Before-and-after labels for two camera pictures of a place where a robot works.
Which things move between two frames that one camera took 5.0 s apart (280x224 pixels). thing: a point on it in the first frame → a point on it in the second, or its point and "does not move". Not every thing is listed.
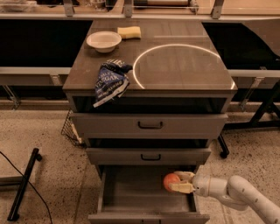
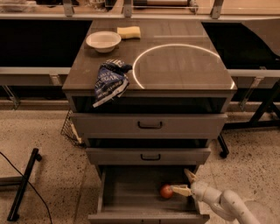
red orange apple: (170, 178) → (166, 191)
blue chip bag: (112, 81) does not move
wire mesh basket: (70, 132) does not move
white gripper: (202, 184) → (199, 190)
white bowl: (104, 41) does not move
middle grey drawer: (151, 156) does not move
